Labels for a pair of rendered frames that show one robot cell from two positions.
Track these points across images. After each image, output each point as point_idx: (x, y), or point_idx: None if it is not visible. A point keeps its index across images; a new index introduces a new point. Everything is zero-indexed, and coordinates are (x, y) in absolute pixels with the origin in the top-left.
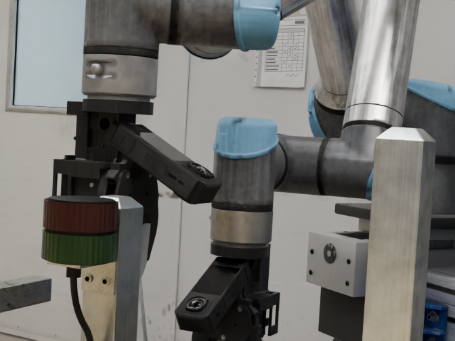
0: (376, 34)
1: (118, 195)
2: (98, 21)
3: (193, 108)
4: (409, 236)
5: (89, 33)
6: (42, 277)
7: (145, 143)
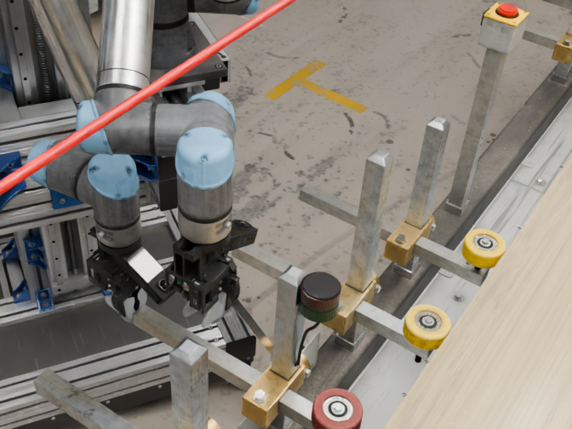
0: (83, 37)
1: (293, 270)
2: (226, 200)
3: None
4: (387, 189)
5: (220, 210)
6: (42, 374)
7: (236, 236)
